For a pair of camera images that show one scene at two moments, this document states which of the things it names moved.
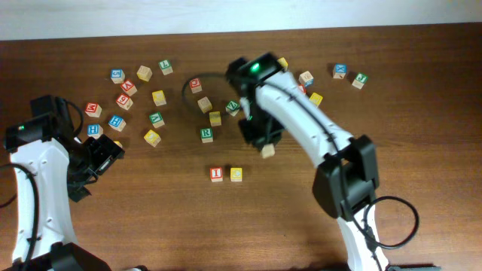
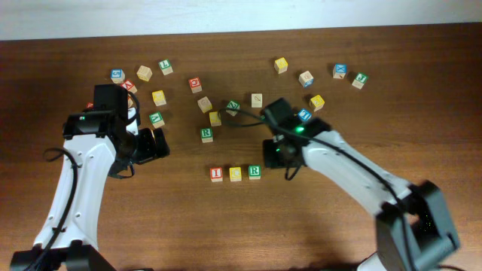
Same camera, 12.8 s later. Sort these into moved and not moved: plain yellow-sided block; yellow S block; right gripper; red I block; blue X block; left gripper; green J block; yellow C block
Moved: right gripper; left gripper
Not moved: yellow S block; blue X block; yellow C block; plain yellow-sided block; green J block; red I block
